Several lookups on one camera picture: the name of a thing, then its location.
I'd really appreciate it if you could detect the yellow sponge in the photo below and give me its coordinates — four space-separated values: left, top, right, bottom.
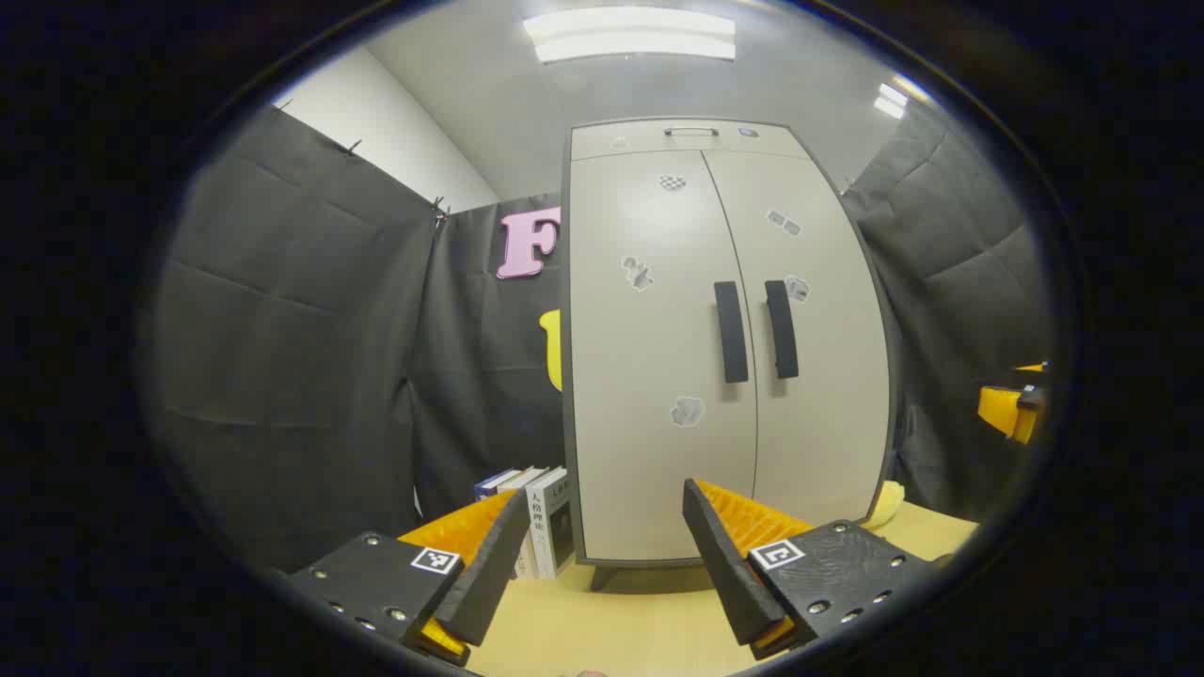
863 481 906 532

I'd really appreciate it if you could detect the long ceiling light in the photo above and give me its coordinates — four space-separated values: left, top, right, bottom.
524 8 737 65

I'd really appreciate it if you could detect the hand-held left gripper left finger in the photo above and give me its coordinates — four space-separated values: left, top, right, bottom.
287 487 531 667

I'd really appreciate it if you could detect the grey double-door shoe cabinet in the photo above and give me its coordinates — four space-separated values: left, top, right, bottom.
562 118 895 591

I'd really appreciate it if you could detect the black backdrop cloth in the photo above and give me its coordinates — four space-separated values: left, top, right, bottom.
150 103 1054 575

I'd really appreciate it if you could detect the white book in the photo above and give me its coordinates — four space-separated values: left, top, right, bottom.
530 467 575 579
496 466 548 579

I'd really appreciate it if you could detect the grey shoe cabinet door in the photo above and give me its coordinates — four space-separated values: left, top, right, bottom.
704 149 891 527
569 150 758 563

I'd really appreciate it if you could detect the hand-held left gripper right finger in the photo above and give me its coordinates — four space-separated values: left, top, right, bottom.
682 478 932 659

